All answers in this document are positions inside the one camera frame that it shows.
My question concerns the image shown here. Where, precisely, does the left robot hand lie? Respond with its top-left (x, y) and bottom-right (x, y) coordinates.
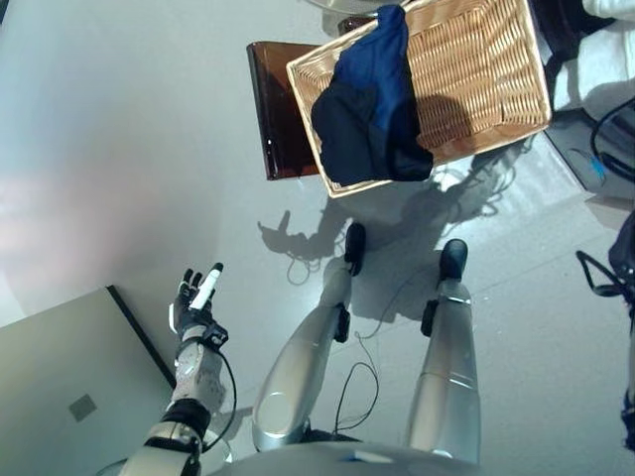
top-left (167, 262), bottom-right (224, 343)

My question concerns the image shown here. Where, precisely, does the blue garment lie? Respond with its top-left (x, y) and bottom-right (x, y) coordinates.
top-left (332, 3), bottom-right (424, 150)

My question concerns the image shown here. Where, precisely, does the white garment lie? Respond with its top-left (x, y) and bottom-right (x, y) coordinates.
top-left (549, 0), bottom-right (635, 114)

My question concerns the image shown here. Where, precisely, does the dark grey washing machine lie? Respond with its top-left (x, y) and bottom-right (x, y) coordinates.
top-left (526, 0), bottom-right (635, 198)

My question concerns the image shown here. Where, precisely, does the left silver robot leg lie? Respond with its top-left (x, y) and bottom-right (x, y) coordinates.
top-left (251, 222), bottom-right (368, 453)

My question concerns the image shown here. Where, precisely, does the silver robot leg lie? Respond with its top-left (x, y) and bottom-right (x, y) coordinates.
top-left (251, 222), bottom-right (368, 453)
top-left (404, 238), bottom-right (483, 456)

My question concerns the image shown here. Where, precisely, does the grey robot torso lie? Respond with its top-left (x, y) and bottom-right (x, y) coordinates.
top-left (207, 435), bottom-right (497, 476)

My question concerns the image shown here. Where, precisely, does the right silver robot leg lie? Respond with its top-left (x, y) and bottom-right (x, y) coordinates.
top-left (404, 238), bottom-right (483, 456)

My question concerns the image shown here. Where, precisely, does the wicker laundry basket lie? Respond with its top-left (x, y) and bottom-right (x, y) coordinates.
top-left (286, 0), bottom-right (554, 199)

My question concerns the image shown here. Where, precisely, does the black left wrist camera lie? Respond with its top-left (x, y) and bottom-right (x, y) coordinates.
top-left (203, 324), bottom-right (230, 352)

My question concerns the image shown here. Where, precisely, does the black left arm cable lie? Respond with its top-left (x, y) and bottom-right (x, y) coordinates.
top-left (200, 349), bottom-right (238, 450)

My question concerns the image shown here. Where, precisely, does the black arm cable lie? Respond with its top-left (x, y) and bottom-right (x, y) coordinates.
top-left (200, 349), bottom-right (238, 450)
top-left (587, 96), bottom-right (635, 183)

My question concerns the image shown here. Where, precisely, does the grey square wall plate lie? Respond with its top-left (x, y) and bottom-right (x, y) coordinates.
top-left (67, 393), bottom-right (97, 422)

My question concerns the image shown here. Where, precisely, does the thin black tether cable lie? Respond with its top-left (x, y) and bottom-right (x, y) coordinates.
top-left (333, 330), bottom-right (382, 433)

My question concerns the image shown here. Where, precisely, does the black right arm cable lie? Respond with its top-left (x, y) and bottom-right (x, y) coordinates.
top-left (587, 96), bottom-right (635, 183)

